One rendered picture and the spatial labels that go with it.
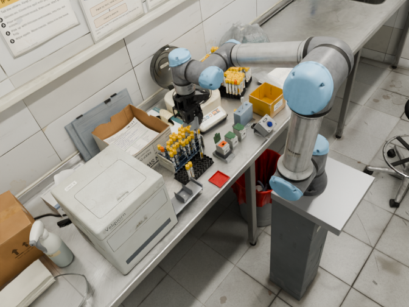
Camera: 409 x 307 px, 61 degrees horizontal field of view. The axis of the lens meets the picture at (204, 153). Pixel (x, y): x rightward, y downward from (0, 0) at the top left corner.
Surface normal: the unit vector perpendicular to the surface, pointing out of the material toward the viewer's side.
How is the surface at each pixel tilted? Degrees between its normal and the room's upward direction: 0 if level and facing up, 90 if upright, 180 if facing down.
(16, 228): 1
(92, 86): 90
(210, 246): 0
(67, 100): 90
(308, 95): 83
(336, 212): 1
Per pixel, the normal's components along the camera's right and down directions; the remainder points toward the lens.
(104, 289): -0.12, -0.68
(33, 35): 0.75, 0.38
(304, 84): -0.61, 0.55
